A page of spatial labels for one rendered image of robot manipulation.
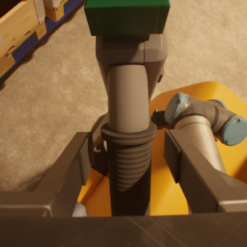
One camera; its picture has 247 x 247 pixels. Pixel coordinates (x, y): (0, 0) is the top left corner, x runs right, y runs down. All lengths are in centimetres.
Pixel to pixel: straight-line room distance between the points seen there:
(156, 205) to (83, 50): 146
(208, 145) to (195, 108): 12
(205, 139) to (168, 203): 33
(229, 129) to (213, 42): 203
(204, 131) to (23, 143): 133
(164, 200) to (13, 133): 122
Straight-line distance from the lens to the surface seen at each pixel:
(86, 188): 112
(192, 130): 43
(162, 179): 69
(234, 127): 55
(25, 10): 126
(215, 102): 69
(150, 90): 16
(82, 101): 156
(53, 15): 153
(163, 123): 58
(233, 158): 85
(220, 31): 271
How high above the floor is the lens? 147
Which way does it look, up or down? 71 degrees down
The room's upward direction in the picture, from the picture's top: 52 degrees clockwise
